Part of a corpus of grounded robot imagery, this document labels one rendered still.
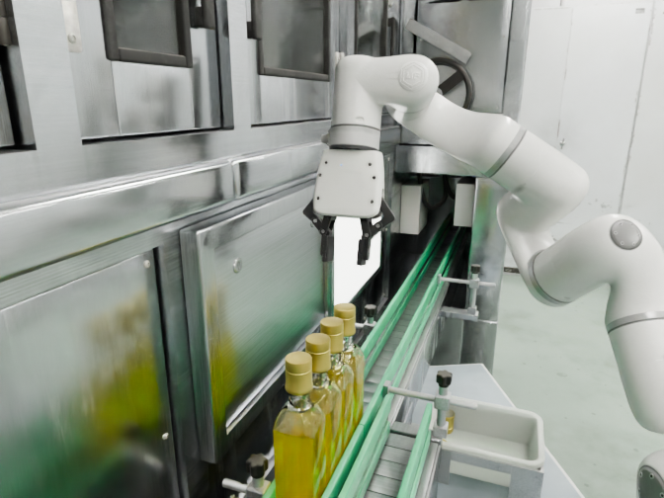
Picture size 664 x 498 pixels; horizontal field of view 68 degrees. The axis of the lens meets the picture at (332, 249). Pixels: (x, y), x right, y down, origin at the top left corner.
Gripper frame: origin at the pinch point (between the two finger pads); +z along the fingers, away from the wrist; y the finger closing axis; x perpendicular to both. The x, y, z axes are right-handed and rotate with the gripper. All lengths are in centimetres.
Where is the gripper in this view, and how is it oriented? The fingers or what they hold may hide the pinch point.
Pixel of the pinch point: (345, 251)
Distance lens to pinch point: 75.4
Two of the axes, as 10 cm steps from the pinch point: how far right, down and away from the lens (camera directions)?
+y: 9.4, 0.9, -3.1
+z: -0.8, 10.0, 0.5
